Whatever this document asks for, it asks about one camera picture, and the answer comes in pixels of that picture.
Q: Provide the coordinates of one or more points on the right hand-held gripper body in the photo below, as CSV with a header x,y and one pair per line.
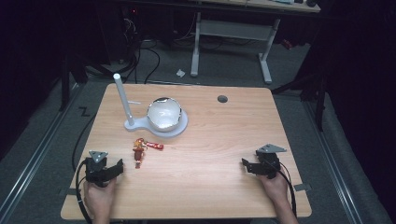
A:
x,y
269,161

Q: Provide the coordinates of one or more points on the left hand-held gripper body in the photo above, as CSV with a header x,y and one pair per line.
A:
x,y
95,171

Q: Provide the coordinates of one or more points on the person's right hand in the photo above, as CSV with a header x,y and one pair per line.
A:
x,y
275,188

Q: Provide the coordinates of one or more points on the person's left hand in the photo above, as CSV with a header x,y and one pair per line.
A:
x,y
99,199

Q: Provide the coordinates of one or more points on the small red snack packet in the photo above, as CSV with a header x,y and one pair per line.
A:
x,y
138,164

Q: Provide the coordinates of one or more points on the dark red snack packet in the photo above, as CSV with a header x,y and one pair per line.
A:
x,y
138,153

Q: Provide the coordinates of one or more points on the orange snack packet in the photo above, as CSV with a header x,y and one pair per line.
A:
x,y
139,143

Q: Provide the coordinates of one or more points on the red candy bar packet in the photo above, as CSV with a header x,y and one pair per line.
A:
x,y
154,145

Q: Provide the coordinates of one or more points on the white stand with pole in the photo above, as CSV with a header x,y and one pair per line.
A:
x,y
130,123

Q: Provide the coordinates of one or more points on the white bowl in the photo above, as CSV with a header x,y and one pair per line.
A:
x,y
163,113

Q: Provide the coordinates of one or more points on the grey table grommet hole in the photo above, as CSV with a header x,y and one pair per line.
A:
x,y
222,99

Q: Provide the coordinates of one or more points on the black metal stand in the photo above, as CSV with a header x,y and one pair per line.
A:
x,y
319,102
65,84

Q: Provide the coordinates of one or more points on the white paper scrap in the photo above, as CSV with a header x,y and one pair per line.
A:
x,y
180,73

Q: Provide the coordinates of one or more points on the white-legged desk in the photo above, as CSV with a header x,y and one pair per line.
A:
x,y
230,29

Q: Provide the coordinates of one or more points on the metal floor rail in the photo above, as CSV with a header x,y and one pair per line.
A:
x,y
334,161
34,158

